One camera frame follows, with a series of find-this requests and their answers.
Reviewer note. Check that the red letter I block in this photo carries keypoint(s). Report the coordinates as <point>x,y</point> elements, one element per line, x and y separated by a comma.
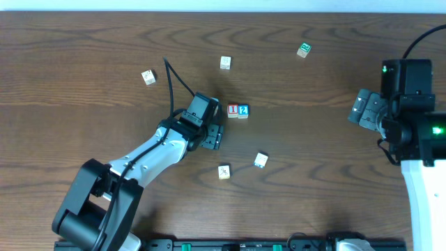
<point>232,111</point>

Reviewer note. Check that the blue edged white block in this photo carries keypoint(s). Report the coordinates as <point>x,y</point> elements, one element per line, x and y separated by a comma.
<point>260,160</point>

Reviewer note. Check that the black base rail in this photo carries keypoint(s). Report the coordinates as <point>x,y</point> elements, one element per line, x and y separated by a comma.
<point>296,242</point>

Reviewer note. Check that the plain wooden picture block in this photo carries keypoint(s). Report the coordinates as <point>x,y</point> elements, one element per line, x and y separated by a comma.
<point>225,62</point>

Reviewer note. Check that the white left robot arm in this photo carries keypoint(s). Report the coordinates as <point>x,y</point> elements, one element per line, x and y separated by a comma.
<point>98,209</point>

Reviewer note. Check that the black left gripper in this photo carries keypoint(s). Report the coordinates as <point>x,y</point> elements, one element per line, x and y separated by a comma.
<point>214,136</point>

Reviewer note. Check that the wooden block with drawing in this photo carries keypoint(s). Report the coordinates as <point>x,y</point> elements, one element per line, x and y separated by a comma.
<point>148,77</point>

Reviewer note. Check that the green letter R block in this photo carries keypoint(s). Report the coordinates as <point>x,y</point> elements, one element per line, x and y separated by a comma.
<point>304,49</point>

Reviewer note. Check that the blue number 2 block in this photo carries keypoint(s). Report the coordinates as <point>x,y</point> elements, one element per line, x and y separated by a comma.
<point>243,111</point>

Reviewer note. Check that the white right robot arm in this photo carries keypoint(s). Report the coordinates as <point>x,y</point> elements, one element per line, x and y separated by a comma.
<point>416,136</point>

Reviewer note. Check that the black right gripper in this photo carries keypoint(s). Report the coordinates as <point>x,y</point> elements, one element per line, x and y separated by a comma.
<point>369,111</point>

